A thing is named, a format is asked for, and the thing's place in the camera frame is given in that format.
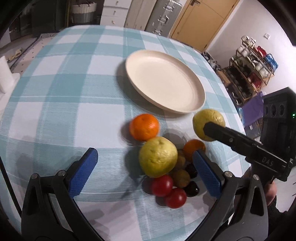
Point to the orange mandarin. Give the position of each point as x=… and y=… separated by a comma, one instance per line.
x=144, y=127
x=191, y=146

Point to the beige suitcase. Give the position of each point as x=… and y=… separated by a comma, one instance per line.
x=139, y=14

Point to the teal checked tablecloth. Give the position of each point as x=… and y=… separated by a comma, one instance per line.
x=75, y=95

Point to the white drawer cabinet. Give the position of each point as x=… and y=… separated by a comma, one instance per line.
x=114, y=12

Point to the wooden door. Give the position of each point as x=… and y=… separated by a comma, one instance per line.
x=200, y=21

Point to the dark purple plum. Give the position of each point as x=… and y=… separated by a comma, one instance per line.
x=191, y=170
x=191, y=189

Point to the shelf rack with cups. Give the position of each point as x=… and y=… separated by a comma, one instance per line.
x=249, y=69

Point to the cream round plate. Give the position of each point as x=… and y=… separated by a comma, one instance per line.
x=165, y=81

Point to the large yellow guava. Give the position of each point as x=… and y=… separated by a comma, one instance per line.
x=157, y=157

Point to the brown longan fruit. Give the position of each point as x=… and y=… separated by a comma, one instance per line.
x=181, y=178
x=181, y=162

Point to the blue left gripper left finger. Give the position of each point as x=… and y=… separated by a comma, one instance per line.
x=80, y=170

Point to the person's right hand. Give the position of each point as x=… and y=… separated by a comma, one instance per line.
x=270, y=191

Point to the white paper roll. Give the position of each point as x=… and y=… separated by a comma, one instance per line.
x=5, y=75

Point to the woven laundry basket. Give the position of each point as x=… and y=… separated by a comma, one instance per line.
x=83, y=13

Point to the red cherry tomato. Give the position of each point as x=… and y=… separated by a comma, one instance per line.
x=162, y=186
x=176, y=198

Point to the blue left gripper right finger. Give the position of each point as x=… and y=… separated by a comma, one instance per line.
x=210, y=173

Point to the purple bag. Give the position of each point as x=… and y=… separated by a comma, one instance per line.
x=253, y=109

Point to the silver grey suitcase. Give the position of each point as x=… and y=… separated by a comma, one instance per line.
x=164, y=16

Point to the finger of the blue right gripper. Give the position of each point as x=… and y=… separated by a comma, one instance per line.
x=222, y=134

